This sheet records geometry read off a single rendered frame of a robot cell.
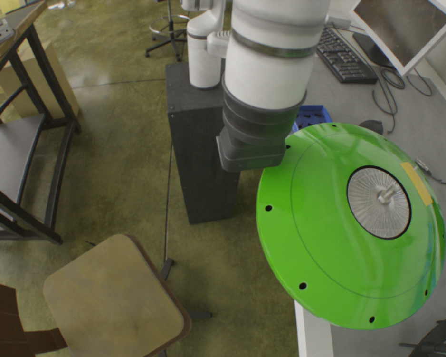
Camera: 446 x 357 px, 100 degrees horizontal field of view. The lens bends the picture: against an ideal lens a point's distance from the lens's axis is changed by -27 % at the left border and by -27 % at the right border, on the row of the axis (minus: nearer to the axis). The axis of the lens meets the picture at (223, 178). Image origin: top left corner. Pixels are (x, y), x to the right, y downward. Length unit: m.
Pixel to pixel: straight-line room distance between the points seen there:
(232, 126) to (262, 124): 0.03
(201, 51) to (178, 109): 0.17
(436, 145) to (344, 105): 0.34
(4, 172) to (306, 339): 1.74
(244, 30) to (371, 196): 0.24
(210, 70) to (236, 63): 0.52
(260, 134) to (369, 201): 0.17
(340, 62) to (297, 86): 0.69
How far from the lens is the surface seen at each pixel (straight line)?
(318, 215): 0.30
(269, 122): 0.22
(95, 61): 2.83
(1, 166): 1.87
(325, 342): 0.47
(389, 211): 0.34
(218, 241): 1.40
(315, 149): 0.35
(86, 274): 0.81
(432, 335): 0.51
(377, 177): 0.36
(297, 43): 0.18
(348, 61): 0.90
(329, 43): 0.98
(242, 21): 0.19
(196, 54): 0.70
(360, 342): 0.50
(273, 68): 0.19
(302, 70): 0.20
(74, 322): 0.82
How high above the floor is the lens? 1.34
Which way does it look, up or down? 59 degrees down
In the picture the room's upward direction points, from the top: 5 degrees clockwise
